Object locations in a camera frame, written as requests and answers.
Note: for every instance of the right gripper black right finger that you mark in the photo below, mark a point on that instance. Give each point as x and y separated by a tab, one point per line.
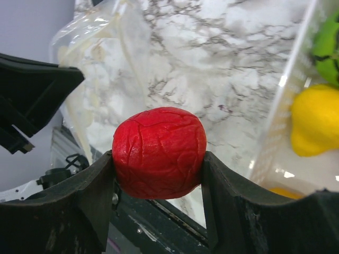
243	217

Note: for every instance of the red strawberry toy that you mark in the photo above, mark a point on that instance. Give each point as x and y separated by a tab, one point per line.
158	153

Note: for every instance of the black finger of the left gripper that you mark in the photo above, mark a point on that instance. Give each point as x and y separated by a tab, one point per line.
31	94

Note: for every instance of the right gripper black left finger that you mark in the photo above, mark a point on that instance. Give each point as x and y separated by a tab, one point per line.
70	217

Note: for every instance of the yellow orange mango toy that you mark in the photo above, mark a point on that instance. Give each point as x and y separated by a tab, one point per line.
286	193

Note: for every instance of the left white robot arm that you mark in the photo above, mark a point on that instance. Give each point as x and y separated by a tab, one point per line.
74	163

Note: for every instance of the clear zip top bag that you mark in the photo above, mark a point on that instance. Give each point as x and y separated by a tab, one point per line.
109	43

